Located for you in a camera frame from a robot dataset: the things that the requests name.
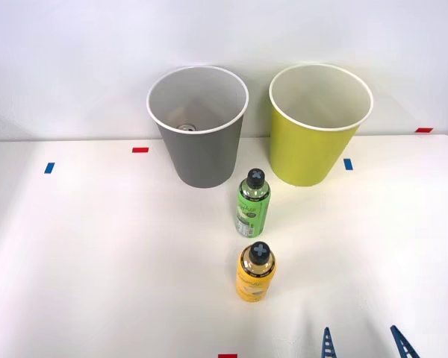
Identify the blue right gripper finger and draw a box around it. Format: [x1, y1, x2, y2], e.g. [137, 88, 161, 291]
[320, 327, 336, 358]
[390, 324, 421, 358]

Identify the yellow label plastic bottle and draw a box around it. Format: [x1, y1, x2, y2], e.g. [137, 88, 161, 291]
[234, 241, 278, 303]

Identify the green label plastic bottle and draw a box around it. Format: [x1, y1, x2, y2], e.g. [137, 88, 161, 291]
[234, 168, 271, 239]

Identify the yellow-green plastic waste bin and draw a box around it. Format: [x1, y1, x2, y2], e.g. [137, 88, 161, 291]
[268, 63, 375, 188]

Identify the grey plastic waste bin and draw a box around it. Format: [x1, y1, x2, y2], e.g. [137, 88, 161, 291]
[146, 65, 250, 189]

